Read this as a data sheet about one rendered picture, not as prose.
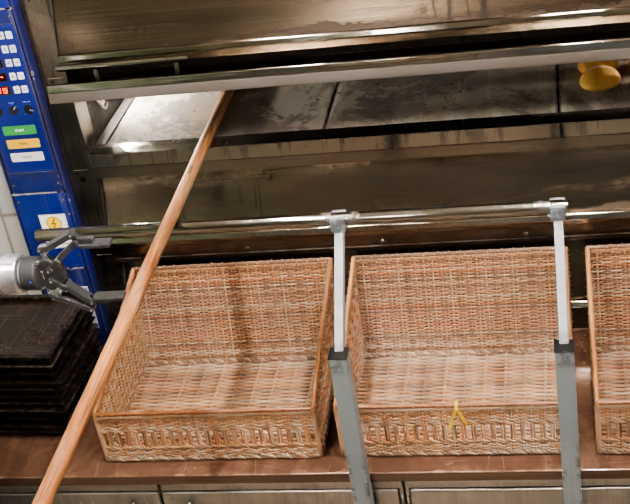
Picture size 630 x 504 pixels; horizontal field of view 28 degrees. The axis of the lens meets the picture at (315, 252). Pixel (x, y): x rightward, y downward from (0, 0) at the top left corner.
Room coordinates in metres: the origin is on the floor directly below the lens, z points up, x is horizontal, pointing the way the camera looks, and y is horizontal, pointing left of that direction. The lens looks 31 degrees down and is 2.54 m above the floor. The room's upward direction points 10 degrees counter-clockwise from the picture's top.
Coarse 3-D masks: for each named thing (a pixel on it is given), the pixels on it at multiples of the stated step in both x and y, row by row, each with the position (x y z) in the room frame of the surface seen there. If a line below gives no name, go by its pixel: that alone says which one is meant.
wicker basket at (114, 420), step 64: (192, 320) 2.82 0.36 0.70; (256, 320) 2.78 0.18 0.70; (320, 320) 2.74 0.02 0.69; (128, 384) 2.67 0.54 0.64; (192, 384) 2.70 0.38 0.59; (256, 384) 2.64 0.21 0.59; (320, 384) 2.43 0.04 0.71; (128, 448) 2.43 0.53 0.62; (192, 448) 2.43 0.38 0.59; (256, 448) 2.36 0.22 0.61; (320, 448) 2.32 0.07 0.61
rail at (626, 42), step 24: (504, 48) 2.55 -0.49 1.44; (528, 48) 2.54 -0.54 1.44; (552, 48) 2.52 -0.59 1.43; (576, 48) 2.51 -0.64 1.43; (600, 48) 2.50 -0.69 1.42; (216, 72) 2.71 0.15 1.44; (240, 72) 2.69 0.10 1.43; (264, 72) 2.68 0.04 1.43; (288, 72) 2.66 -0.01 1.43; (312, 72) 2.65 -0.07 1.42
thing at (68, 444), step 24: (216, 120) 2.96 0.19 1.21; (192, 168) 2.71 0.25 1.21; (168, 216) 2.49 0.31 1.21; (144, 264) 2.30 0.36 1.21; (144, 288) 2.22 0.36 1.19; (120, 312) 2.13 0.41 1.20; (120, 336) 2.05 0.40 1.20; (96, 384) 1.90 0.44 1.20; (72, 432) 1.77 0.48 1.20; (72, 456) 1.73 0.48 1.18; (48, 480) 1.65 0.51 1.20
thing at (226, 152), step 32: (352, 128) 2.83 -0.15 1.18; (384, 128) 2.80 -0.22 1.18; (416, 128) 2.76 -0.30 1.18; (448, 128) 2.73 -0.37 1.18; (480, 128) 2.71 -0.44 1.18; (512, 128) 2.69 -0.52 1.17; (544, 128) 2.67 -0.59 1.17; (576, 128) 2.65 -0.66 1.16; (608, 128) 2.63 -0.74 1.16; (96, 160) 2.94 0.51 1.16; (128, 160) 2.92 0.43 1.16; (160, 160) 2.90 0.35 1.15
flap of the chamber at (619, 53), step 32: (608, 32) 2.66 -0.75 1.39; (224, 64) 2.87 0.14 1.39; (256, 64) 2.82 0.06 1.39; (288, 64) 2.78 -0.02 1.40; (416, 64) 2.60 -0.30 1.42; (448, 64) 2.57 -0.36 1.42; (480, 64) 2.56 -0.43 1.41; (512, 64) 2.54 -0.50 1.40; (544, 64) 2.52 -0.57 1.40; (64, 96) 2.79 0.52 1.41; (96, 96) 2.77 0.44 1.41; (128, 96) 2.75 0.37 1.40
